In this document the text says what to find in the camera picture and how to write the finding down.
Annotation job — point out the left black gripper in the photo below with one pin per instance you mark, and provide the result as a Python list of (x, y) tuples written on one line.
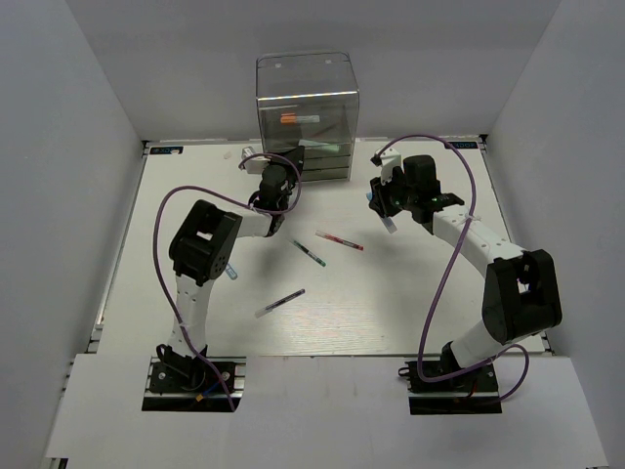
[(293, 155)]

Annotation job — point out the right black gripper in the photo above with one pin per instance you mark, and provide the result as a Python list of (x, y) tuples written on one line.
[(380, 200)]

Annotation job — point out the green cap highlighter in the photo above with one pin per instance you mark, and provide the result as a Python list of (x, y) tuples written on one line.
[(319, 146)]

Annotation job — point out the orange cap highlighter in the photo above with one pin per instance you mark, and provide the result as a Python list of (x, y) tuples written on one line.
[(294, 118)]

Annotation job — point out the red gel pen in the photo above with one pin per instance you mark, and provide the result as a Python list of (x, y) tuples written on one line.
[(339, 240)]

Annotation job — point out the green gel pen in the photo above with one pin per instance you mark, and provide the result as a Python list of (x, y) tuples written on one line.
[(308, 252)]

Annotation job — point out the light blue gel pen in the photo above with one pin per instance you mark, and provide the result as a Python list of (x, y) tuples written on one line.
[(231, 272)]

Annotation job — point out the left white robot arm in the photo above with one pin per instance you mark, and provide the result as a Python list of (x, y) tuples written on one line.
[(201, 248)]

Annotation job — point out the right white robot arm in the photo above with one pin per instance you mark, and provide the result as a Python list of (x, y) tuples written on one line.
[(521, 295)]

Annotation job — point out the clear plastic drawer organizer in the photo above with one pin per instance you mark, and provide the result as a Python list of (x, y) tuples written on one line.
[(309, 101)]

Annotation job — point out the purple black gel pen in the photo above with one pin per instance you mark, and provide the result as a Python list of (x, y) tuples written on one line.
[(272, 306)]

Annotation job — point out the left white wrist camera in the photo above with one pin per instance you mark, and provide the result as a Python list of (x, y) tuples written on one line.
[(252, 163)]

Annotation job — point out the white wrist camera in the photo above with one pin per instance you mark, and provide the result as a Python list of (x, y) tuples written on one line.
[(386, 160), (252, 163)]

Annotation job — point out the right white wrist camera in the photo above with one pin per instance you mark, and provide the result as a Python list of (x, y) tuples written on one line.
[(386, 160)]

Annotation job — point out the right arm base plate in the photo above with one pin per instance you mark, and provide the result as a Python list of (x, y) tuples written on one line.
[(475, 393)]

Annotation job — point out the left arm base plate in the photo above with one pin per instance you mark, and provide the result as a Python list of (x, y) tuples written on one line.
[(168, 391)]

